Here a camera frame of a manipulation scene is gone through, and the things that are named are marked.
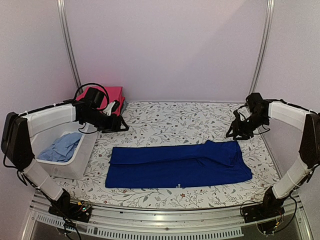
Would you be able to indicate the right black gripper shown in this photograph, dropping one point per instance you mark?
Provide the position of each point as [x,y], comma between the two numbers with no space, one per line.
[238,130]

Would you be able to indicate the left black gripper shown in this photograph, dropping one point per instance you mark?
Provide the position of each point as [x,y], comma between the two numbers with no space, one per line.
[113,128]

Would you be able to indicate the blue t-shirt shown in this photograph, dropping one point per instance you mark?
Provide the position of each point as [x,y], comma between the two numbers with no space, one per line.
[180,166]

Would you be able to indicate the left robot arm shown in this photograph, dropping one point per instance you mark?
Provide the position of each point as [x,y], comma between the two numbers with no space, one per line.
[19,128]

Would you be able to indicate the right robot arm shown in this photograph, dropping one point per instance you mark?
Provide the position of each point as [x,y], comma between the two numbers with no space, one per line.
[306,121]

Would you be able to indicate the white plastic laundry bin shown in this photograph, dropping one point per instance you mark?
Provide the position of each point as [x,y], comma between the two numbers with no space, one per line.
[75,167]

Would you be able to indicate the folded grey garment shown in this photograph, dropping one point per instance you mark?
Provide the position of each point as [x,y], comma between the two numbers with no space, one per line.
[124,107]

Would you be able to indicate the folded pink garment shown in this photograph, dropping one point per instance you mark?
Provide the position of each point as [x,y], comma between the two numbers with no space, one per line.
[115,93]

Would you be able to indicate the floral table cloth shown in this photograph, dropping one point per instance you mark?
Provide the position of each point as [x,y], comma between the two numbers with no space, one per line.
[174,123]

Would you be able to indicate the light blue garment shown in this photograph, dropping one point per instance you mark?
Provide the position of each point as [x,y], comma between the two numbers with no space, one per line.
[62,149]

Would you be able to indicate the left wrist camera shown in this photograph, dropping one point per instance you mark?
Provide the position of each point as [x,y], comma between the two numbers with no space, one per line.
[111,107]

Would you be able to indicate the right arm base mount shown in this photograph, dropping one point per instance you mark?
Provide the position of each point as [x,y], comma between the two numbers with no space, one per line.
[253,211]

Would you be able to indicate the aluminium front rail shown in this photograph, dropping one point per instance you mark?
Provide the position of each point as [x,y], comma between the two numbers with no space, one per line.
[124,223]

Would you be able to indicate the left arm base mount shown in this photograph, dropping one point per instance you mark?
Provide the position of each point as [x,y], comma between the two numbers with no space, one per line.
[80,211]

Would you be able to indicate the right aluminium frame post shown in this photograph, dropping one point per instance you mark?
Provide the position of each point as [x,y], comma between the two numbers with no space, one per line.
[263,45]

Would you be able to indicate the aluminium frame post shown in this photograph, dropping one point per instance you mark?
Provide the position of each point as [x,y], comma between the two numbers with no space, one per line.
[263,45]
[61,7]

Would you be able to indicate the left aluminium frame post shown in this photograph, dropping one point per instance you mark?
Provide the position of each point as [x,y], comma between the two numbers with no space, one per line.
[61,7]

